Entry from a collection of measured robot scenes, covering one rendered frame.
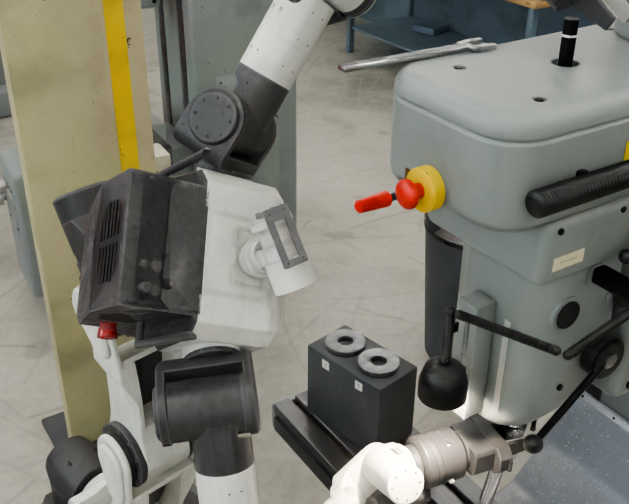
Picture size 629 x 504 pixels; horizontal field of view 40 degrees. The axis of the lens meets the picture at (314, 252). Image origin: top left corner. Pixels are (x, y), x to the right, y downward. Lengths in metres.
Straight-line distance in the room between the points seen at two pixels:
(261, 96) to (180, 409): 0.49
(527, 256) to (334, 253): 3.37
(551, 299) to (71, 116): 1.84
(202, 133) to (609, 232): 0.60
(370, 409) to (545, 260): 0.79
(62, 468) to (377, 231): 2.86
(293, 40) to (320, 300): 2.86
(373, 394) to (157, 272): 0.73
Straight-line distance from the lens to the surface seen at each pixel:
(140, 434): 1.75
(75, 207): 1.63
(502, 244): 1.21
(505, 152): 1.04
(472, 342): 1.32
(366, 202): 1.21
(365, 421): 1.90
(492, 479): 1.61
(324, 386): 1.95
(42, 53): 2.69
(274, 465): 3.26
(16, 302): 4.33
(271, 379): 3.64
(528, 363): 1.33
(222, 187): 1.31
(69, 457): 2.26
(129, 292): 1.22
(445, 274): 3.47
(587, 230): 1.21
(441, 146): 1.11
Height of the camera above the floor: 2.24
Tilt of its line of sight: 30 degrees down
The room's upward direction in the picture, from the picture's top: straight up
